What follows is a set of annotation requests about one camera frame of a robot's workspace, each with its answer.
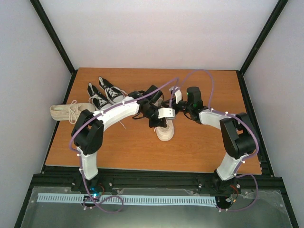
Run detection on purple cable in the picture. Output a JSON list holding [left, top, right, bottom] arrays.
[[174, 69, 260, 212], [68, 77, 180, 213]]

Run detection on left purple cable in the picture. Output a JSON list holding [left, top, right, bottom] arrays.
[[68, 77, 180, 213]]

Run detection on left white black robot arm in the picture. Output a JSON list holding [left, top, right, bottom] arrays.
[[69, 88, 175, 191]]

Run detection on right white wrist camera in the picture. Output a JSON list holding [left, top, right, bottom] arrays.
[[169, 86, 182, 104]]

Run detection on black white sneaker right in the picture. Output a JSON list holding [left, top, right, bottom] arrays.
[[98, 77, 126, 105]]

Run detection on black white sneaker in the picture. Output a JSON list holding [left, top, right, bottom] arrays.
[[87, 83, 113, 111], [98, 77, 126, 105]]

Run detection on black white sneaker left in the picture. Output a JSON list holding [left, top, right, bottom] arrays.
[[87, 83, 113, 111]]

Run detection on beige lace platform sneaker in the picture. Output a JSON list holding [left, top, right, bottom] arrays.
[[153, 96, 175, 142]]

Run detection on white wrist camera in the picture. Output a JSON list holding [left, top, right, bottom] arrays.
[[169, 86, 182, 104], [158, 107, 176, 119]]

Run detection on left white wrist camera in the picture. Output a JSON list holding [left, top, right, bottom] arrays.
[[158, 107, 176, 119]]

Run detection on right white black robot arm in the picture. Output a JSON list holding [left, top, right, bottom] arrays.
[[170, 86, 259, 192]]

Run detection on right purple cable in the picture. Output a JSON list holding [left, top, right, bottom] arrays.
[[174, 69, 260, 212]]

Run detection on beige canvas sneaker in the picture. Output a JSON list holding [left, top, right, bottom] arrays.
[[50, 100, 95, 124]]

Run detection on light blue cable duct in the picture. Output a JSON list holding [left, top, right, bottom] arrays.
[[37, 193, 217, 207]]

